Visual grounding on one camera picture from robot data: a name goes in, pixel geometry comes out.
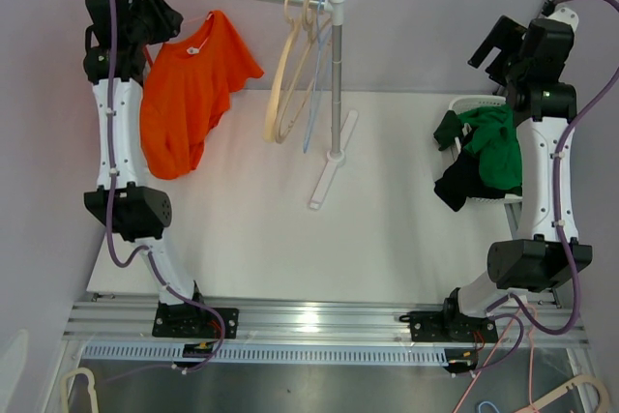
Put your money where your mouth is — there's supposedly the bright green t shirt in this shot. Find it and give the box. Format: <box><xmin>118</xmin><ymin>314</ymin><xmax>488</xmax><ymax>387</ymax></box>
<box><xmin>457</xmin><ymin>104</ymin><xmax>522</xmax><ymax>191</ymax></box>

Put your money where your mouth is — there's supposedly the green and white t shirt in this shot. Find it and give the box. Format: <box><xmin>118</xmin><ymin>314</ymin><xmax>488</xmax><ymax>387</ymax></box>
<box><xmin>433</xmin><ymin>110</ymin><xmax>475</xmax><ymax>151</ymax></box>

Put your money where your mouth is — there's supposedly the orange tank top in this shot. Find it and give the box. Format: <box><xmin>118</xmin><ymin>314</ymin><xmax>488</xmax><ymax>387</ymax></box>
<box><xmin>140</xmin><ymin>11</ymin><xmax>264</xmax><ymax>180</ymax></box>

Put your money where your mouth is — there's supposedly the black t shirt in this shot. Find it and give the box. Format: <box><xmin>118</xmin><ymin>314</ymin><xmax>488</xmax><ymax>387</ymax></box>
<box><xmin>434</xmin><ymin>151</ymin><xmax>505</xmax><ymax>212</ymax></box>

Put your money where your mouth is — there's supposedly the light blue wire hanger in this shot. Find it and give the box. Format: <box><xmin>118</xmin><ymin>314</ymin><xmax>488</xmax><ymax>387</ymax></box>
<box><xmin>303</xmin><ymin>0</ymin><xmax>331</xmax><ymax>154</ymax></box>

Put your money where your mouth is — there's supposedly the beige wooden hanger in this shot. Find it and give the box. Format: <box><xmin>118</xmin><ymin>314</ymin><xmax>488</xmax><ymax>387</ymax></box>
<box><xmin>262</xmin><ymin>0</ymin><xmax>301</xmax><ymax>143</ymax></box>
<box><xmin>274</xmin><ymin>0</ymin><xmax>332</xmax><ymax>144</ymax></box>

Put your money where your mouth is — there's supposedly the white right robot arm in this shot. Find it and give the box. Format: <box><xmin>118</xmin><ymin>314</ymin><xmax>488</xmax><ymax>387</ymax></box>
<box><xmin>440</xmin><ymin>6</ymin><xmax>593</xmax><ymax>340</ymax></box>

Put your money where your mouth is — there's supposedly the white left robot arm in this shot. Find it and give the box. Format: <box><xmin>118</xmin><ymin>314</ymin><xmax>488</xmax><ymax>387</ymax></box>
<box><xmin>83</xmin><ymin>0</ymin><xmax>209</xmax><ymax>337</ymax></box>

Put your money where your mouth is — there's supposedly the pink hanger on floor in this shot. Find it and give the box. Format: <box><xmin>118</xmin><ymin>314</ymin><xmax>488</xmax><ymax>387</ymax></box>
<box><xmin>452</xmin><ymin>303</ymin><xmax>541</xmax><ymax>413</ymax></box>

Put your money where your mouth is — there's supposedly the blue hanger on floor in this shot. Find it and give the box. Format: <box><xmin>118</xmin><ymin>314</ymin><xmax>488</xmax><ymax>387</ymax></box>
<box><xmin>477</xmin><ymin>400</ymin><xmax>500</xmax><ymax>413</ymax></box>

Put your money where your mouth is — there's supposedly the beige hanger on floor right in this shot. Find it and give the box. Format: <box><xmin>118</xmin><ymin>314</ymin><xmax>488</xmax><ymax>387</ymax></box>
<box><xmin>516</xmin><ymin>374</ymin><xmax>611</xmax><ymax>413</ymax></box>

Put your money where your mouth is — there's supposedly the beige hanger on floor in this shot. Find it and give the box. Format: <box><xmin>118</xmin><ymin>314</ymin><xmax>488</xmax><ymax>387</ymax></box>
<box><xmin>516</xmin><ymin>374</ymin><xmax>611</xmax><ymax>413</ymax></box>
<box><xmin>58</xmin><ymin>368</ymin><xmax>101</xmax><ymax>413</ymax></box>

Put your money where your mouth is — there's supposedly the beige hanger on floor left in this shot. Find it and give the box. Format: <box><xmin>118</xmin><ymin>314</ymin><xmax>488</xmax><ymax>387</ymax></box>
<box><xmin>58</xmin><ymin>368</ymin><xmax>101</xmax><ymax>413</ymax></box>

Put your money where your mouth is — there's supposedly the white perforated plastic basket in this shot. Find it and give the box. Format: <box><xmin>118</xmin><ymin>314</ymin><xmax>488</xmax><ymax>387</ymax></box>
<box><xmin>448</xmin><ymin>95</ymin><xmax>522</xmax><ymax>205</ymax></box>

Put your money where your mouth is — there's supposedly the white metal clothes rack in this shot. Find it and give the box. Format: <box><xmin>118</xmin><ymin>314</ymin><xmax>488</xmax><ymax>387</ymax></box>
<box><xmin>253</xmin><ymin>0</ymin><xmax>359</xmax><ymax>210</ymax></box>

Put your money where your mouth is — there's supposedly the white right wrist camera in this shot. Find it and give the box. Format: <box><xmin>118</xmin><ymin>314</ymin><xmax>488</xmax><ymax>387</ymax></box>
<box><xmin>541</xmin><ymin>0</ymin><xmax>579</xmax><ymax>32</ymax></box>

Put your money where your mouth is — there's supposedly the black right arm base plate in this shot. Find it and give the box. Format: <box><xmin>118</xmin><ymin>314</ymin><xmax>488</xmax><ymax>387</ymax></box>
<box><xmin>398</xmin><ymin>310</ymin><xmax>498</xmax><ymax>343</ymax></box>

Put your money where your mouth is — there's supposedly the aluminium mounting rail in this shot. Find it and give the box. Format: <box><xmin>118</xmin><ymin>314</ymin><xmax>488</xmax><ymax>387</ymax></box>
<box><xmin>61</xmin><ymin>286</ymin><xmax>590</xmax><ymax>349</ymax></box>

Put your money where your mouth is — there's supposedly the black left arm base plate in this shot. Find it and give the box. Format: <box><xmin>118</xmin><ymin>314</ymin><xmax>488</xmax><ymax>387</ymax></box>
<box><xmin>152</xmin><ymin>304</ymin><xmax>239</xmax><ymax>339</ymax></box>

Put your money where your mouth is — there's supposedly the white slotted cable duct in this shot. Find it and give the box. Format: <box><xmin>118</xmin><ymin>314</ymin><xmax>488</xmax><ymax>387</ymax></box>
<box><xmin>81</xmin><ymin>341</ymin><xmax>474</xmax><ymax>368</ymax></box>

